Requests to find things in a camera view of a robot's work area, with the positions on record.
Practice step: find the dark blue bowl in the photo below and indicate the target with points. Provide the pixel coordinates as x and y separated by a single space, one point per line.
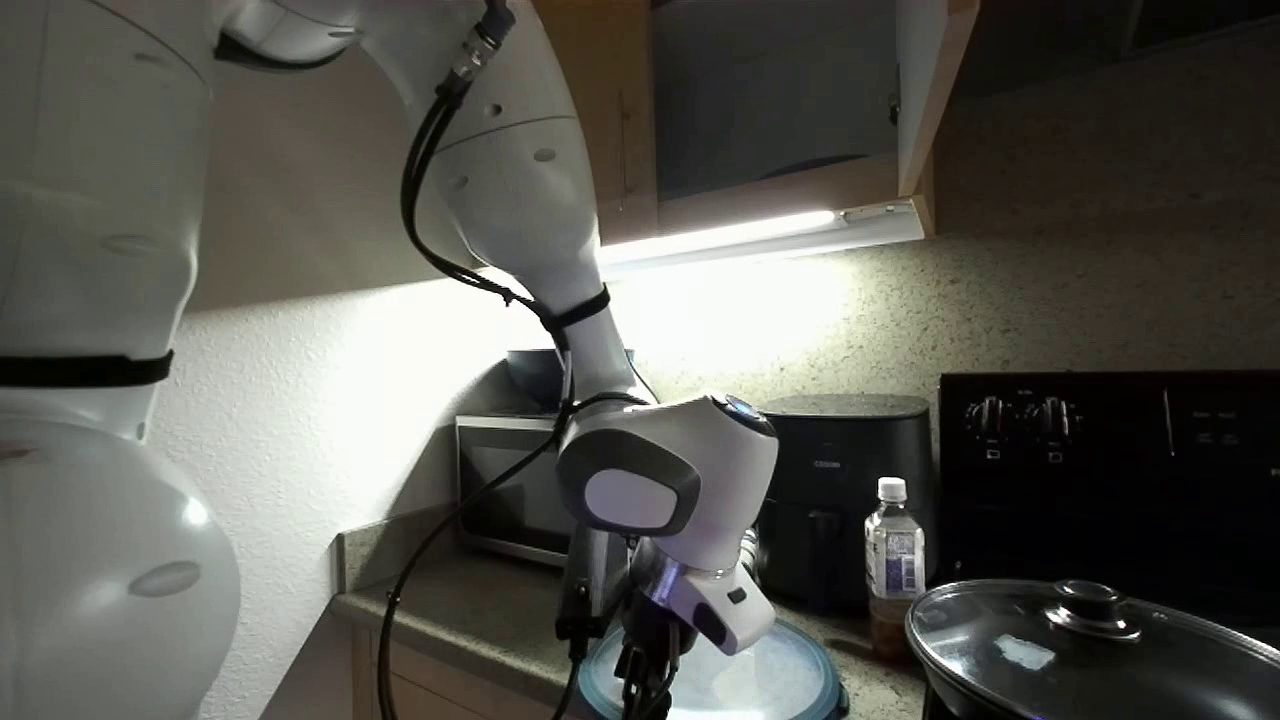
529 374

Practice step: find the glass lid with blue rim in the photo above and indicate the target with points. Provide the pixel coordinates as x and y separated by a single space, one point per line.
772 681

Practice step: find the stainless steel microwave oven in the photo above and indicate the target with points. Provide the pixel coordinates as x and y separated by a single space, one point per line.
513 494

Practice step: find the glass pan lid with knob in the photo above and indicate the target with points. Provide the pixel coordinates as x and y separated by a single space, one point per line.
1064 661

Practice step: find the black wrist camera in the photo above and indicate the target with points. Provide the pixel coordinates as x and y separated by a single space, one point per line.
594 585

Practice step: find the clear plastic water bottle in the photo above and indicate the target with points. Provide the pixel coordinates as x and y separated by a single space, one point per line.
894 562

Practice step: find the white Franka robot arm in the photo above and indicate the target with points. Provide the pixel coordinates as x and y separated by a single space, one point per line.
107 203

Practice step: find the black kitchen stove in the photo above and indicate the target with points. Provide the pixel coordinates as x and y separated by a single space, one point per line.
1107 480

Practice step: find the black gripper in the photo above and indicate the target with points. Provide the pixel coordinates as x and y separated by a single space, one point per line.
658 633

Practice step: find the wooden upper cabinet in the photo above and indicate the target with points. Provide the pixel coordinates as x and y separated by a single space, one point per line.
772 107

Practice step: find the wooden base cabinet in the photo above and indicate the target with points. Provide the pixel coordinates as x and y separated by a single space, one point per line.
442 681

